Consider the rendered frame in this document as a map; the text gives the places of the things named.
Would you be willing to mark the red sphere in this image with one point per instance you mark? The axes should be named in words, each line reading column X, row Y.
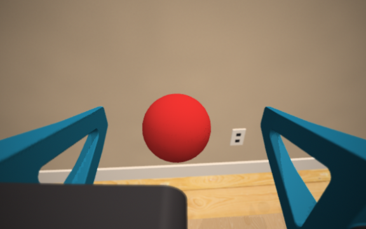
column 176, row 128

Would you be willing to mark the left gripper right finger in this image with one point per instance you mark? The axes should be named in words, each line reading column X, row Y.
column 343, row 203

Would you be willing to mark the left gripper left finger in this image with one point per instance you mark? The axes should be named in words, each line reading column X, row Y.
column 23, row 155

